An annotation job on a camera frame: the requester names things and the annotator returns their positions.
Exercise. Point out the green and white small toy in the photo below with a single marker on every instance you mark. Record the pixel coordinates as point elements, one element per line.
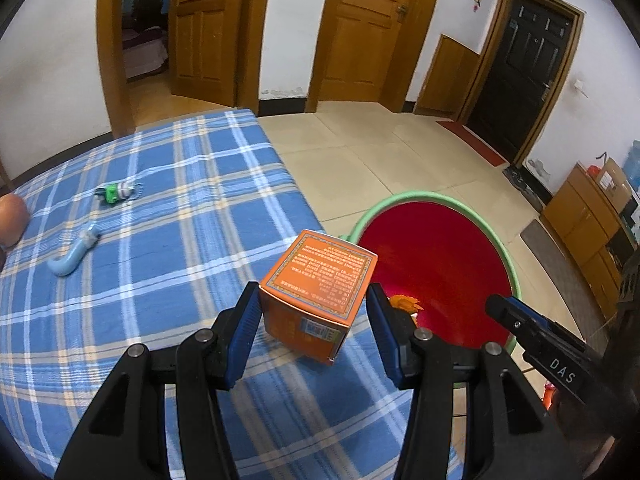
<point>117,192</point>

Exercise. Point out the red basin with green rim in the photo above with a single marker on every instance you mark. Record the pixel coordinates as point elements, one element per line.
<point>435,250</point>

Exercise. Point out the wooden sideboard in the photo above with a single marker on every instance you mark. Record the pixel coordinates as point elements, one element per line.
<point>580,220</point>

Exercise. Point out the grey floor mat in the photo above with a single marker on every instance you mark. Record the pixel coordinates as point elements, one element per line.
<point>560,265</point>

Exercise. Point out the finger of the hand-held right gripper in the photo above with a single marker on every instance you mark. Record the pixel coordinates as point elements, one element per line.
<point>545,360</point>
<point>542,322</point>

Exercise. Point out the bed with pink cover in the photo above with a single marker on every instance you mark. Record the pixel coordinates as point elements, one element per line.
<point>145,55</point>

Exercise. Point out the white light switch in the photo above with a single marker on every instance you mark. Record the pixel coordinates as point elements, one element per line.
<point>580,85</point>

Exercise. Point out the blue plaid tablecloth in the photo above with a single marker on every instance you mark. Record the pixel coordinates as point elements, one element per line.
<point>150,260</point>

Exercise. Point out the orange cardboard box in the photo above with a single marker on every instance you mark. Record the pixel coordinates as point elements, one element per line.
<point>320,280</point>

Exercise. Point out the light blue hook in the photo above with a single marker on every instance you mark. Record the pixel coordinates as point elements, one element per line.
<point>70,260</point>

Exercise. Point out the low wooden wall cabinet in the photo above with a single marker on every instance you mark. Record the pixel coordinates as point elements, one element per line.
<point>450,80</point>

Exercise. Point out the red doormat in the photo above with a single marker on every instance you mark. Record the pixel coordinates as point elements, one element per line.
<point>470,140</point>

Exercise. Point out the open wooden door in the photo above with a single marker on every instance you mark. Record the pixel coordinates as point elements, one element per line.
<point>205,30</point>

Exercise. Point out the closed wooden door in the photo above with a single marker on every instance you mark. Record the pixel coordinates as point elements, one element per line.
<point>360,35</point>

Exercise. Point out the orange snack bag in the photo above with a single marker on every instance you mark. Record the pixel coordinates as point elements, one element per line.
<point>405,305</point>

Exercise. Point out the black entrance door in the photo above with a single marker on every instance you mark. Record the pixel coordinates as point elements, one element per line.
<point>525,80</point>

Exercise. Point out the wooden door frame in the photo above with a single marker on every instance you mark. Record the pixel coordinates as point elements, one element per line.
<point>110,60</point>
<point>425,35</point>

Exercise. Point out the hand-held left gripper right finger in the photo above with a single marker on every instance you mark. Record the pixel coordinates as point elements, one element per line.
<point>390,342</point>

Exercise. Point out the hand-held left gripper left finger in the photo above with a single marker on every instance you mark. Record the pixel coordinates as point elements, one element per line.
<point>240,342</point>

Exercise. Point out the large apple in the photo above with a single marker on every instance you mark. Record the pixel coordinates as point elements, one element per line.
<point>12,220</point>

